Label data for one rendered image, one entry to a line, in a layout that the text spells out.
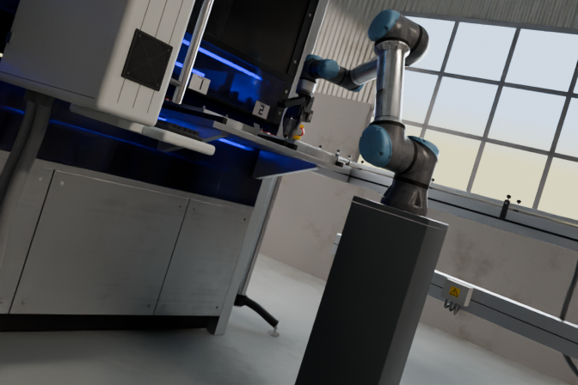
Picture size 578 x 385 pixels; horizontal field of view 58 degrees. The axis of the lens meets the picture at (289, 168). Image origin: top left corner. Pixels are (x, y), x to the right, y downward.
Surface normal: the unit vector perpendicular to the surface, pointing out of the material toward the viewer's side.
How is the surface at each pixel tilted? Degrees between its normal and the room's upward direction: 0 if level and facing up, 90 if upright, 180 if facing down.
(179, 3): 90
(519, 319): 90
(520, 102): 90
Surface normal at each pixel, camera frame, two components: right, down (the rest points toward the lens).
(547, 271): -0.48, -0.16
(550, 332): -0.65, -0.22
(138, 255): 0.69, 0.21
